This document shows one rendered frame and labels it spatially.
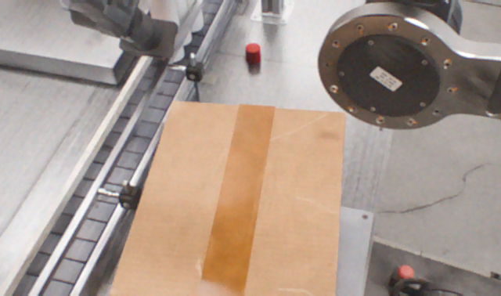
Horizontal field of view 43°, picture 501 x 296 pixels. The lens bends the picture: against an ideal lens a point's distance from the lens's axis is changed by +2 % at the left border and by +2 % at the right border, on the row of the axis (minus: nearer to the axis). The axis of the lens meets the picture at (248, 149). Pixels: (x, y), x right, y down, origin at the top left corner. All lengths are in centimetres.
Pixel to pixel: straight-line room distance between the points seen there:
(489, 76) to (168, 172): 42
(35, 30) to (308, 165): 86
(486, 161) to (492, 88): 150
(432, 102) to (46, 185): 70
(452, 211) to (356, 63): 136
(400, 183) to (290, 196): 149
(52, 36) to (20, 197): 40
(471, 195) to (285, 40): 105
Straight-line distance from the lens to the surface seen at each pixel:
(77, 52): 138
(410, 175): 224
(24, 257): 102
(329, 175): 77
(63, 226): 108
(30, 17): 152
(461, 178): 228
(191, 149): 80
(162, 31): 117
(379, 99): 90
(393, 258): 175
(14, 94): 141
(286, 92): 129
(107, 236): 104
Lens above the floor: 171
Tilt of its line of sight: 48 degrees down
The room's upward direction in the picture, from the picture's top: 4 degrees counter-clockwise
